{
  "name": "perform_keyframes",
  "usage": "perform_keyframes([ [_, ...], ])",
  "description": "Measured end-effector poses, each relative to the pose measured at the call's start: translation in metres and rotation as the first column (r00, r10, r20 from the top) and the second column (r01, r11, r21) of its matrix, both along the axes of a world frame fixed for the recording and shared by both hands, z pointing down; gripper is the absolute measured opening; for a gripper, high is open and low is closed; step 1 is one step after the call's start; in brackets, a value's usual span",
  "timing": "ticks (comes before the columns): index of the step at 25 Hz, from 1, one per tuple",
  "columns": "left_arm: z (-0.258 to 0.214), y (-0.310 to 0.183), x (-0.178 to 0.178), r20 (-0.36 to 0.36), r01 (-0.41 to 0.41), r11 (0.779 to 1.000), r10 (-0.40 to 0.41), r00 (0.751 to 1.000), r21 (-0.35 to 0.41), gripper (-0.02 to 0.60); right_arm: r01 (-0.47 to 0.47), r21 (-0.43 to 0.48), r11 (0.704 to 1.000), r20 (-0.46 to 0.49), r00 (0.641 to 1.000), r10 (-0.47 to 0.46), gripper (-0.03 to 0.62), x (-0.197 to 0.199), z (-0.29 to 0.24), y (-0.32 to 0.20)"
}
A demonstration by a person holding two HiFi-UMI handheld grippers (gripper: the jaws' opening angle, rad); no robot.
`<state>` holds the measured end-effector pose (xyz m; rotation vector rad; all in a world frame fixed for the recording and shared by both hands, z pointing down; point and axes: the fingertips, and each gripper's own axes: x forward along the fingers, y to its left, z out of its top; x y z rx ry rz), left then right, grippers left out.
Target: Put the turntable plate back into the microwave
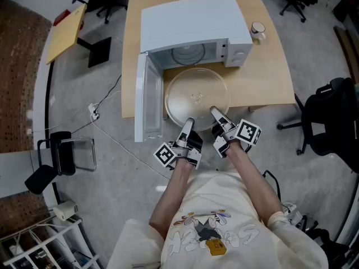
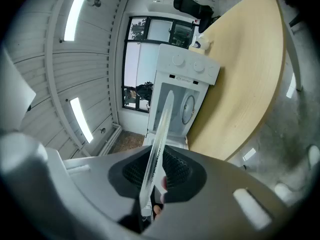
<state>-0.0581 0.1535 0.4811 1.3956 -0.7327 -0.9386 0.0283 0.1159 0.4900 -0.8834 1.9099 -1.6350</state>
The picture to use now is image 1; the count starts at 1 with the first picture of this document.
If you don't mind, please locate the white box device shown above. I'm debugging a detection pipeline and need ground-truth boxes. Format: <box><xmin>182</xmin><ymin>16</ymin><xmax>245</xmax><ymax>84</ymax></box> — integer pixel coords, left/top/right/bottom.
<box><xmin>52</xmin><ymin>200</ymin><xmax>79</xmax><ymax>221</ymax></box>

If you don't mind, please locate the black power cable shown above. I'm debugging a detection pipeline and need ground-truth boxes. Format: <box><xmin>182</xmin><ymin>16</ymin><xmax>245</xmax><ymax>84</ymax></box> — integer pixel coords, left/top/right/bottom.
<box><xmin>94</xmin><ymin>73</ymin><xmax>122</xmax><ymax>115</ymax></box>

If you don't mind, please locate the black mesh office chair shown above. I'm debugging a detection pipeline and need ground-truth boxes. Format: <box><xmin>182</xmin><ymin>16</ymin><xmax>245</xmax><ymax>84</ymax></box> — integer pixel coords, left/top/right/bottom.
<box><xmin>277</xmin><ymin>77</ymin><xmax>359</xmax><ymax>174</ymax></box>

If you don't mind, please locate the white microwave oven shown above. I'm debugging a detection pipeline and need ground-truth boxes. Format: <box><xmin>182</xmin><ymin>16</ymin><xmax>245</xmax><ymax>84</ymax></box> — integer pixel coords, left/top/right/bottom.
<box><xmin>134</xmin><ymin>0</ymin><xmax>254</xmax><ymax>143</ymax></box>

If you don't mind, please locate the wooden shelf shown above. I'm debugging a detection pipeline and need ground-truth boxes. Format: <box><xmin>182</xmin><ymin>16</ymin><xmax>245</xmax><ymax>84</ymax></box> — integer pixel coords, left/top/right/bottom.
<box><xmin>333</xmin><ymin>25</ymin><xmax>359</xmax><ymax>84</ymax></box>

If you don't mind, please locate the person's cream printed shirt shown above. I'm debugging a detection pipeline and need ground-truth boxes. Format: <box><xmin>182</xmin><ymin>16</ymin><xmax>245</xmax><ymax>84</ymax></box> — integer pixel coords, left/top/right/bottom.
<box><xmin>106</xmin><ymin>170</ymin><xmax>329</xmax><ymax>269</ymax></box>

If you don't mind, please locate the white table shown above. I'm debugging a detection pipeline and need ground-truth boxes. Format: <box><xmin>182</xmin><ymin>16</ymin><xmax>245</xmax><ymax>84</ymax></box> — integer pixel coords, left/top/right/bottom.
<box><xmin>0</xmin><ymin>150</ymin><xmax>61</xmax><ymax>200</ymax></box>

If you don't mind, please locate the white power strip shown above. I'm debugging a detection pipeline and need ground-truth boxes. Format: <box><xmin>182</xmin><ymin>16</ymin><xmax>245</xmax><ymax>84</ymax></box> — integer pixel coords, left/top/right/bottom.
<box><xmin>88</xmin><ymin>102</ymin><xmax>101</xmax><ymax>120</ymax></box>

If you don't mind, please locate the round glass turntable plate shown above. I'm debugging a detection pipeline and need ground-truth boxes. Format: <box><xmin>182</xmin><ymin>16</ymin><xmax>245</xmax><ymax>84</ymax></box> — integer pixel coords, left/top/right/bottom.
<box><xmin>164</xmin><ymin>67</ymin><xmax>231</xmax><ymax>132</ymax></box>

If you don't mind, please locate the person's left forearm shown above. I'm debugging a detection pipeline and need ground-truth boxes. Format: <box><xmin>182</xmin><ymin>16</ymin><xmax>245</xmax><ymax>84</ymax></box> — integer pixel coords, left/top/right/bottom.
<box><xmin>148</xmin><ymin>159</ymin><xmax>199</xmax><ymax>240</ymax></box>

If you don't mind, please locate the dark roller ring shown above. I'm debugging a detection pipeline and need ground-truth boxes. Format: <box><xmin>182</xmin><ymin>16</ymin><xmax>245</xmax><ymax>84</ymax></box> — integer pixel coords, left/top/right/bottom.
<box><xmin>171</xmin><ymin>44</ymin><xmax>206</xmax><ymax>67</ymax></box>

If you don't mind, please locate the white power cable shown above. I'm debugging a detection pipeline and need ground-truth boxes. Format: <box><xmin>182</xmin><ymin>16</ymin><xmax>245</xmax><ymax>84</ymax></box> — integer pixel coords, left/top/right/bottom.
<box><xmin>90</xmin><ymin>116</ymin><xmax>171</xmax><ymax>180</ymax></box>

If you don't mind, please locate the black bag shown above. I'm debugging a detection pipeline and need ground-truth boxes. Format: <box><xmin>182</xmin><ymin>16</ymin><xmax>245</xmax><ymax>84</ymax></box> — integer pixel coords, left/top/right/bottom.
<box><xmin>297</xmin><ymin>216</ymin><xmax>354</xmax><ymax>269</ymax></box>

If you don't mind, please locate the white shelf rack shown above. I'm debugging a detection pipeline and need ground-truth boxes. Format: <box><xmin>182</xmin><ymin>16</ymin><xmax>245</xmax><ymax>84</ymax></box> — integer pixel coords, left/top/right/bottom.
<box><xmin>0</xmin><ymin>217</ymin><xmax>102</xmax><ymax>269</ymax></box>

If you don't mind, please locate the black metal-frame chair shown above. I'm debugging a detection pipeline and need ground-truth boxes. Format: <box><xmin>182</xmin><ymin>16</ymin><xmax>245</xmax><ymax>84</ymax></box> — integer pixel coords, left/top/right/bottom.
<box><xmin>24</xmin><ymin>131</ymin><xmax>98</xmax><ymax>195</ymax></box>

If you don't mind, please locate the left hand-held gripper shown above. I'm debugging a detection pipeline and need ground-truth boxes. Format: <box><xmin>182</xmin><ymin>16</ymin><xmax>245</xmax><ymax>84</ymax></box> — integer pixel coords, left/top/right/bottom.
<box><xmin>153</xmin><ymin>117</ymin><xmax>204</xmax><ymax>171</ymax></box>

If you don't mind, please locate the white socket strip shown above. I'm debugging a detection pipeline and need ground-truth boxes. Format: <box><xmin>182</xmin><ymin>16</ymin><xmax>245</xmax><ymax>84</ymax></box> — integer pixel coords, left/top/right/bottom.
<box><xmin>281</xmin><ymin>201</ymin><xmax>303</xmax><ymax>224</ymax></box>

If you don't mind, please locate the person's right forearm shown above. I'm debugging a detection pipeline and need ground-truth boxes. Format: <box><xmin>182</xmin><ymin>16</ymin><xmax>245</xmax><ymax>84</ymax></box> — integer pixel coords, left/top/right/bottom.
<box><xmin>227</xmin><ymin>142</ymin><xmax>284</xmax><ymax>226</ymax></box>

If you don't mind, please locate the yellow side table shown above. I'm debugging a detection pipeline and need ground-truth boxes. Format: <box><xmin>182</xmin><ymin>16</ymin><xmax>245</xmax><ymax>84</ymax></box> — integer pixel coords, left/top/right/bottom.
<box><xmin>45</xmin><ymin>3</ymin><xmax>112</xmax><ymax>68</ymax></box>

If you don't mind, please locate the white mug with dark rim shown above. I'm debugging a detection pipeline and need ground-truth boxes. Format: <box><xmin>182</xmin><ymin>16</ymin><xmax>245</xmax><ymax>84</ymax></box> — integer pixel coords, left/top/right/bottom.
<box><xmin>250</xmin><ymin>21</ymin><xmax>267</xmax><ymax>41</ymax></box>

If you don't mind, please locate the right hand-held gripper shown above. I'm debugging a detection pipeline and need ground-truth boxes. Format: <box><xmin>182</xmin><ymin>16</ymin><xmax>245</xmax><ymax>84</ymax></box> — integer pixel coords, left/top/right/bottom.
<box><xmin>210</xmin><ymin>106</ymin><xmax>263</xmax><ymax>159</ymax></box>

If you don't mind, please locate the red box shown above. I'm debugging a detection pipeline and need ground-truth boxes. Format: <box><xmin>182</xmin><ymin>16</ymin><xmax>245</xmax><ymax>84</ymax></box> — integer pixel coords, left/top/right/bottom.
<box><xmin>53</xmin><ymin>9</ymin><xmax>71</xmax><ymax>27</ymax></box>

